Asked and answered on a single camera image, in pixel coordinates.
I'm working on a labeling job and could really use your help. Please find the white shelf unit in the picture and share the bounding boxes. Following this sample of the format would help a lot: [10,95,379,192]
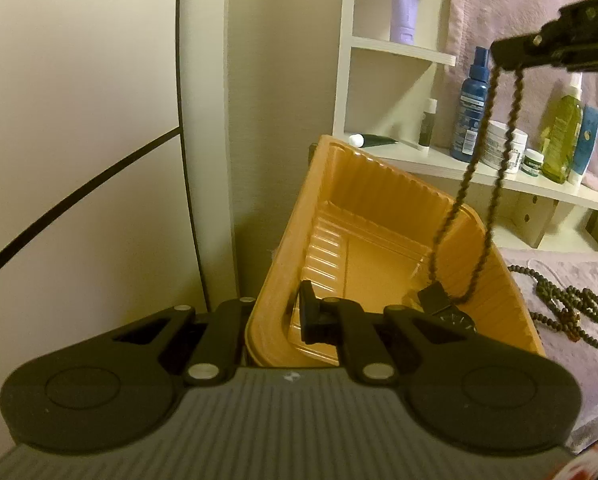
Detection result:
[333,0,598,252]

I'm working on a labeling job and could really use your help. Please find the small dark vial white cap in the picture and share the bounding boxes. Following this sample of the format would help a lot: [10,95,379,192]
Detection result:
[417,99,438,151]

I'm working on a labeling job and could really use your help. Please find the dark green tube white cap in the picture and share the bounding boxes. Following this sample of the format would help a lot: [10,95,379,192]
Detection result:
[348,133,397,148]

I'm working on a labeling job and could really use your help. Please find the pink towel cloth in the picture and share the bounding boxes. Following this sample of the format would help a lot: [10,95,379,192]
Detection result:
[438,0,598,453]

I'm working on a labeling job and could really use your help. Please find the lavender tube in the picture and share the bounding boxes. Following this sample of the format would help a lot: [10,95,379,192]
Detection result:
[390,0,419,44]

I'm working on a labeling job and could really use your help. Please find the blue tube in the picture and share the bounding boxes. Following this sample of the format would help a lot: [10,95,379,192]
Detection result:
[568,105,598,186]

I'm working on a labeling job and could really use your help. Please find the dark beaded necklace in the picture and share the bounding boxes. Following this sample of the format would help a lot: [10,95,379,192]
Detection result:
[507,263,598,354]

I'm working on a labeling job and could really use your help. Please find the brown beaded necklace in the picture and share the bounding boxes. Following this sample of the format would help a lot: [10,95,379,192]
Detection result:
[427,65,527,305]

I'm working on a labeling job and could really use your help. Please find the white cream jar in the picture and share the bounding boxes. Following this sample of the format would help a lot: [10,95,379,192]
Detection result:
[479,120,529,176]

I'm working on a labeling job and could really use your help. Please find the green oil spray bottle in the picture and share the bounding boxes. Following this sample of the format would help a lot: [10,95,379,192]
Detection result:
[542,73,582,184]

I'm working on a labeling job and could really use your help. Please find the orange plastic tray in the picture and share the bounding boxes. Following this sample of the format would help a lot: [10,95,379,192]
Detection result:
[245,136,545,367]

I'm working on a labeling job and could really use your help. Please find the black wristwatch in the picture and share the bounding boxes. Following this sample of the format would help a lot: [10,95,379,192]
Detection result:
[417,282,476,332]

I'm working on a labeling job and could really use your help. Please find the white thin cable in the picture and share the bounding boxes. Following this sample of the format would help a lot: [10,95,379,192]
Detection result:
[524,258,565,286]

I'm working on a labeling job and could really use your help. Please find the blue spray bottle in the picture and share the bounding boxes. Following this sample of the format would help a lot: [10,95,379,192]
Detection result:
[451,47,490,162]

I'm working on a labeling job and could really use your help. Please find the small green-label jar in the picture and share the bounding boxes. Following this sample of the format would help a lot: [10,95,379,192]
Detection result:
[520,148,544,177]

